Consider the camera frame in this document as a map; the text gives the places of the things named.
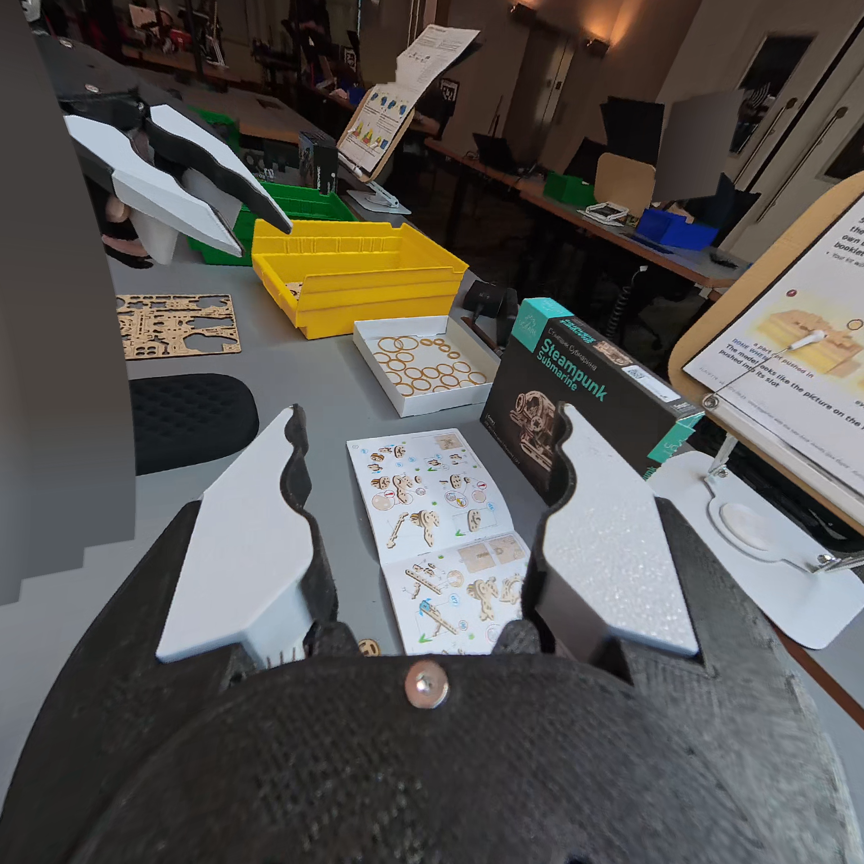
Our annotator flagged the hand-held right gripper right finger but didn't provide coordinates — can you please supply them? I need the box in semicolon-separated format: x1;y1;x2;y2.
525;402;701;668

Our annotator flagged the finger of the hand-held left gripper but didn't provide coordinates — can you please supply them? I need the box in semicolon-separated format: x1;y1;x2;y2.
142;103;294;236
63;113;244;259

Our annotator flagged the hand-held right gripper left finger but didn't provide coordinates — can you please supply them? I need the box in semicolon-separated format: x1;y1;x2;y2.
155;404;338;668

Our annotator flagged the laser-cut wooden parts sheet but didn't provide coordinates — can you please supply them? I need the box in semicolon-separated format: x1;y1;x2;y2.
116;293;243;360

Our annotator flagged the grey desk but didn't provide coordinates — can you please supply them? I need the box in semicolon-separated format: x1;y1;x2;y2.
0;223;864;764

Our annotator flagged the person's left hand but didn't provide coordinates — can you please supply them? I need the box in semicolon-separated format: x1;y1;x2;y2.
100;197;154;270

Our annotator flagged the green plastic bin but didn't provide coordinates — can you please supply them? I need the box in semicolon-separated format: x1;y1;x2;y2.
188;179;359;267
184;104;242;149

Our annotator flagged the small black product box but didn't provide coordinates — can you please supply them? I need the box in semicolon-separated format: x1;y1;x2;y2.
298;130;338;197

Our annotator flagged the black textured pad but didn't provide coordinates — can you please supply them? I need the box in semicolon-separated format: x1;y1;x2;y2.
128;373;261;477

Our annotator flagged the black model kit box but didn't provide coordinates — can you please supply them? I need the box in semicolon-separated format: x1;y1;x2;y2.
481;297;706;509

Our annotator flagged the illustrated instruction booklet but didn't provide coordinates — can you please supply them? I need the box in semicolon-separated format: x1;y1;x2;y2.
346;427;536;657

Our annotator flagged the wooden document board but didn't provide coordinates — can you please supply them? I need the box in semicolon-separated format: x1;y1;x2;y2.
336;84;416;183
667;170;864;534

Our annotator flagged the yellow plastic bin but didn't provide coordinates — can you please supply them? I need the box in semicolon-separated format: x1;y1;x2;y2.
251;219;471;340

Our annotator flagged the white cardboard tray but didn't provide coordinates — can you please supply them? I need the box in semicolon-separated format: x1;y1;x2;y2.
352;315;502;418

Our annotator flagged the pile of tan rubber bands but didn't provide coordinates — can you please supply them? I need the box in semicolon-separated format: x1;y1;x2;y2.
370;335;488;398

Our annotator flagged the black power adapter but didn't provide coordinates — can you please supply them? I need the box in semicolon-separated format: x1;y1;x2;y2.
462;280;519;336

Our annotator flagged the long background table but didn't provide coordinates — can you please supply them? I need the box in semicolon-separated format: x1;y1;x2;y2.
424;137;752;293

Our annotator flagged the black laptop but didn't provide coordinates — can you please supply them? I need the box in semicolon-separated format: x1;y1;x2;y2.
472;131;521;175

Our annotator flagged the blue plastic bin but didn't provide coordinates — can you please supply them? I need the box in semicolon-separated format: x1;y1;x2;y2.
636;207;720;252

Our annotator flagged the small green bin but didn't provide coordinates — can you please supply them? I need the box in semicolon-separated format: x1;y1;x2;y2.
543;171;596;207

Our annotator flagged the pale wooden board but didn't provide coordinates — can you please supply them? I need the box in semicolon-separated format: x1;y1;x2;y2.
594;153;657;218

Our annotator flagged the grey double door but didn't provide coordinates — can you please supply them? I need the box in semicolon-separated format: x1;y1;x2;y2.
732;27;864;234

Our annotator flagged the black coiled cable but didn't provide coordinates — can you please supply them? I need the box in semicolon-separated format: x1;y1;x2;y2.
606;265;644;340

